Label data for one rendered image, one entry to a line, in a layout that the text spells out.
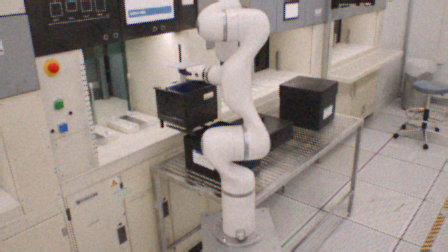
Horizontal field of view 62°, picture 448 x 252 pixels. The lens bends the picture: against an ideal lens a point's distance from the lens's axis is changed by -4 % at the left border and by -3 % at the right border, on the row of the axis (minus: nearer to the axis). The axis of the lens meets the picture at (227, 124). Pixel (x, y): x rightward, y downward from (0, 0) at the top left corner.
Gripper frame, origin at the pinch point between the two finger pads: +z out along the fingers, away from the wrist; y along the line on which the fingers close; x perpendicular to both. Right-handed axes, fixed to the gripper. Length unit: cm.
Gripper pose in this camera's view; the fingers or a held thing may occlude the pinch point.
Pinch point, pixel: (184, 69)
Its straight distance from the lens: 181.8
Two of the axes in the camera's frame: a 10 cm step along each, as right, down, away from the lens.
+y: 6.5, -2.9, 7.0
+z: -7.6, -2.2, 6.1
